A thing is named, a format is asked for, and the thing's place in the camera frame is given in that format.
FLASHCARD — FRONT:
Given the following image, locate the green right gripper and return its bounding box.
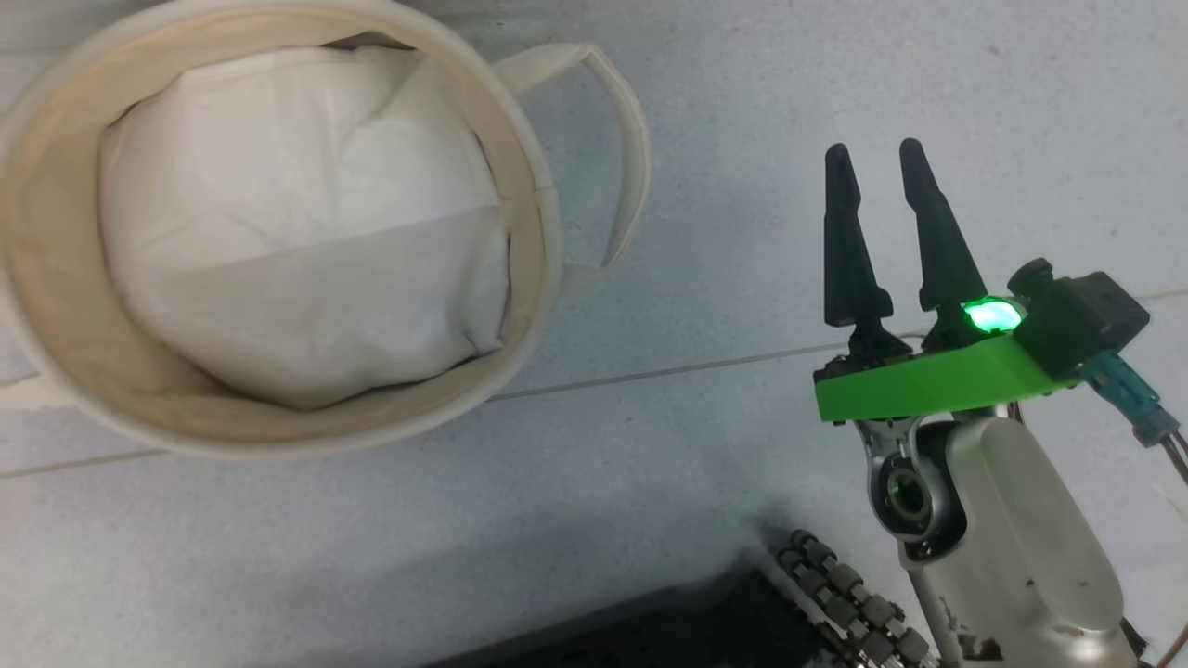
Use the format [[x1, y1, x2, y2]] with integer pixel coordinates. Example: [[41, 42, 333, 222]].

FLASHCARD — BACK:
[[814, 137, 1083, 424]]

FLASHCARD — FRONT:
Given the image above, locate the cream fabric laundry basket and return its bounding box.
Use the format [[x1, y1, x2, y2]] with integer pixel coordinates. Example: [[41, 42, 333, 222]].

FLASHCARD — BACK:
[[0, 0, 652, 461]]

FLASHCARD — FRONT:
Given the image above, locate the white cushion basket liner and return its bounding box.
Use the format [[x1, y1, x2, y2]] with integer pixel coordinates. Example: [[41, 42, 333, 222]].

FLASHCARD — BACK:
[[97, 46, 512, 412]]

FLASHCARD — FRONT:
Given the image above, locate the teal right camera connector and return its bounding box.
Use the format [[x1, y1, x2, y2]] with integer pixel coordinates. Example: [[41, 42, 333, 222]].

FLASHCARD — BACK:
[[1081, 353, 1182, 448]]

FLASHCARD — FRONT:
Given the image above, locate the black cable drag chain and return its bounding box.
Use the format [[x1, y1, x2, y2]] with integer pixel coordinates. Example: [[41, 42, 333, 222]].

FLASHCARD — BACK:
[[775, 529, 940, 668]]

